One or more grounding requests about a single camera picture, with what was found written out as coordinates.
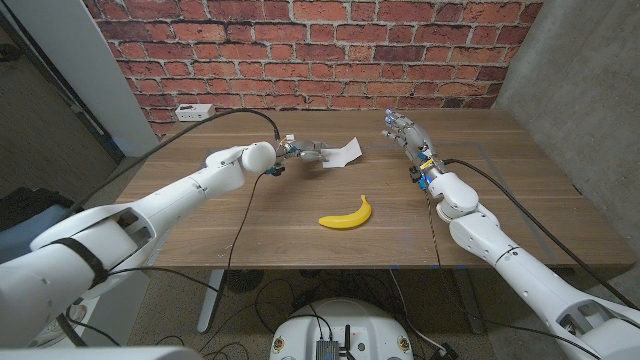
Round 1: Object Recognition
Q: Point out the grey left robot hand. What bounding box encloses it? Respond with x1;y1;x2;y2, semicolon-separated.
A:
273;137;335;164

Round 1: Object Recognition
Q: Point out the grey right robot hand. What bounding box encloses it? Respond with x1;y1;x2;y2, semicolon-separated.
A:
380;108;447;192

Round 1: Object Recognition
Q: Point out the white paper shipping label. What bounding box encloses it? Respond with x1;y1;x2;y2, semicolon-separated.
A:
321;136;364;170

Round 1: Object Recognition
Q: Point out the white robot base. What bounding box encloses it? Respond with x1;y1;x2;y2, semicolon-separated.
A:
269;297;415;360

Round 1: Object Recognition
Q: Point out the yellow toy banana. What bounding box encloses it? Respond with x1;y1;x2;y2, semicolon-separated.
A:
318;194;374;231

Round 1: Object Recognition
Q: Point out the red brick print backdrop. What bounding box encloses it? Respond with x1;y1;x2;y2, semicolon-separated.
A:
82;0;546;139

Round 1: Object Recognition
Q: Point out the white power strip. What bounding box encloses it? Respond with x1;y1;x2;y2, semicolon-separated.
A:
174;103;217;123

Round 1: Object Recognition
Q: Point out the black round floor disc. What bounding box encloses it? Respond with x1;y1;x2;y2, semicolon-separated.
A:
223;269;265;295

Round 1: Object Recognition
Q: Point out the grey table leg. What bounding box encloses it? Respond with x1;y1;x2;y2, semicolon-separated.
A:
452;268;485;335

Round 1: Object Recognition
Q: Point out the white table leg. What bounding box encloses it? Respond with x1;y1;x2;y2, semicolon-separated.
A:
197;269;226;335

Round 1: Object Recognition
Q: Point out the small grey electronics box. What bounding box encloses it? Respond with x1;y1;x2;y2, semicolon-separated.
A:
315;339;340;360

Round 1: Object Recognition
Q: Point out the black bag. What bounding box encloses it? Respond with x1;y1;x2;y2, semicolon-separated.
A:
0;186;75;232

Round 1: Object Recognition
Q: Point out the blue storage bin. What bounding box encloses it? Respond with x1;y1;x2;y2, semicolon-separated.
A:
0;204;69;265

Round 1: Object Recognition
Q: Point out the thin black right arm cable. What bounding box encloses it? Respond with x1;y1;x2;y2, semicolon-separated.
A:
423;188;451;301

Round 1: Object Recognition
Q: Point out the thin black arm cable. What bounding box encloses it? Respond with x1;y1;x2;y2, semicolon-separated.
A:
107;172;266;297
423;188;451;301

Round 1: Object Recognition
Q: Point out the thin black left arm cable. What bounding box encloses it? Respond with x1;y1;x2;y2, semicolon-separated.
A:
107;172;266;297

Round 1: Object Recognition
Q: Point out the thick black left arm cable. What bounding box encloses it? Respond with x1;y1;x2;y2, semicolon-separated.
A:
54;107;282;221

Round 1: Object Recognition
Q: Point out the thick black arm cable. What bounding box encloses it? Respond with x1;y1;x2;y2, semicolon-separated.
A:
443;158;640;309
54;107;282;221

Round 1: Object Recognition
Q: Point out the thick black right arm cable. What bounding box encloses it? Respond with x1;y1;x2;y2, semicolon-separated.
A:
443;158;640;309

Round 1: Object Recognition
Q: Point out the white floor cable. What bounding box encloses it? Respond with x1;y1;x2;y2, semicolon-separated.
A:
389;269;447;355

